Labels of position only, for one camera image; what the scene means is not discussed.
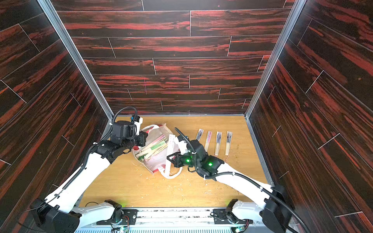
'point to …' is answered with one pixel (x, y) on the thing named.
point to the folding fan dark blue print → (228, 142)
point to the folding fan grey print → (199, 134)
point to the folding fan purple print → (218, 142)
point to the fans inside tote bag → (149, 151)
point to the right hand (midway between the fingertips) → (170, 154)
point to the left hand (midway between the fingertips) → (148, 133)
